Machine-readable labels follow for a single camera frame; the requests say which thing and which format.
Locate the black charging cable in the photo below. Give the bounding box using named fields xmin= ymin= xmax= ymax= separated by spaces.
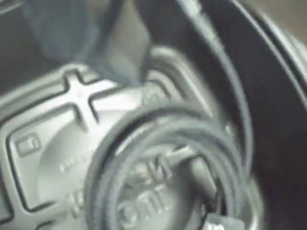
xmin=85 ymin=0 xmax=255 ymax=230

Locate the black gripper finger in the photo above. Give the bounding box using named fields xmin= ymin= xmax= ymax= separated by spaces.
xmin=24 ymin=0 xmax=151 ymax=87

